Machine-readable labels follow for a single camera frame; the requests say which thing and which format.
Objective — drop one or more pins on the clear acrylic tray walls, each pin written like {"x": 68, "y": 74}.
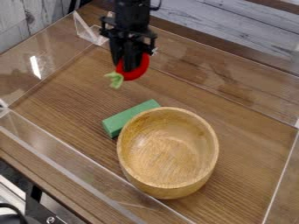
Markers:
{"x": 57, "y": 93}

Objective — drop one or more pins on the clear acrylic corner bracket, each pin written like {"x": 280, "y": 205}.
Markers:
{"x": 88, "y": 32}

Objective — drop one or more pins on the red plush strawberry toy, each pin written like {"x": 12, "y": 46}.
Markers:
{"x": 117, "y": 76}

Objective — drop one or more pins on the green rectangular block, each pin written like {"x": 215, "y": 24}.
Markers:
{"x": 113, "y": 123}

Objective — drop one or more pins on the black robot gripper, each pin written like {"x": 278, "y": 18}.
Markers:
{"x": 128, "y": 33}

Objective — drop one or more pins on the black metal table frame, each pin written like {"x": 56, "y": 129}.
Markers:
{"x": 36, "y": 211}

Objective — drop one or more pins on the wooden bowl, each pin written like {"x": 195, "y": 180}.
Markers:
{"x": 167, "y": 151}

